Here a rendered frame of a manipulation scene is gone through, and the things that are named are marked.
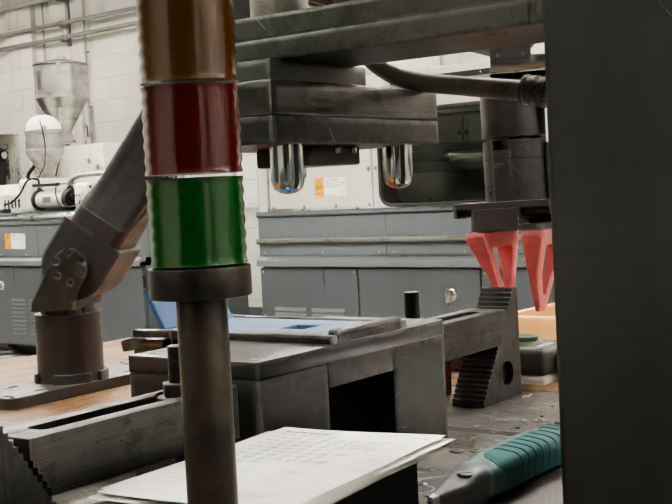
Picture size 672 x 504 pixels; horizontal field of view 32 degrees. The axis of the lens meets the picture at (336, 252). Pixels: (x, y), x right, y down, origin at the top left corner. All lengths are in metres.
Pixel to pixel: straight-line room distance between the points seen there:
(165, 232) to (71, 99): 8.81
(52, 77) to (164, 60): 8.81
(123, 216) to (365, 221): 5.29
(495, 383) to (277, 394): 0.32
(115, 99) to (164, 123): 10.39
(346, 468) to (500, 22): 0.24
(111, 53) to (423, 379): 10.16
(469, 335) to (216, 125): 0.49
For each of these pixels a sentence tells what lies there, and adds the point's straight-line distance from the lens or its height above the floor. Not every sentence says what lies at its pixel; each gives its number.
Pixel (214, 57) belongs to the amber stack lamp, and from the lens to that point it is 0.44.
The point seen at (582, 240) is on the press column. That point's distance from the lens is 0.57.
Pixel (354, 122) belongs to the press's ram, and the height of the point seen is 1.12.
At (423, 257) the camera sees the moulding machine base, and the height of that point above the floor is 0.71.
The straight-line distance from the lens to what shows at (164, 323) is 0.80.
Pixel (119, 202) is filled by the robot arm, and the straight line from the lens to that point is 1.09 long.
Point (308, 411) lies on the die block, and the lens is 0.68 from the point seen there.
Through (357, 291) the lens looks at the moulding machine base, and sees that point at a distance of 6.41.
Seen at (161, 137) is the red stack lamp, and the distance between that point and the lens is 0.44.
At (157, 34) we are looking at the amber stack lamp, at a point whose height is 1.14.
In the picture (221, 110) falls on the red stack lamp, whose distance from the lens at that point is 0.44.
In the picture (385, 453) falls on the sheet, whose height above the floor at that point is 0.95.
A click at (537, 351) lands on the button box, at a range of 1.03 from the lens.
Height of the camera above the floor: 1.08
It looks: 3 degrees down
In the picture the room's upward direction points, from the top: 3 degrees counter-clockwise
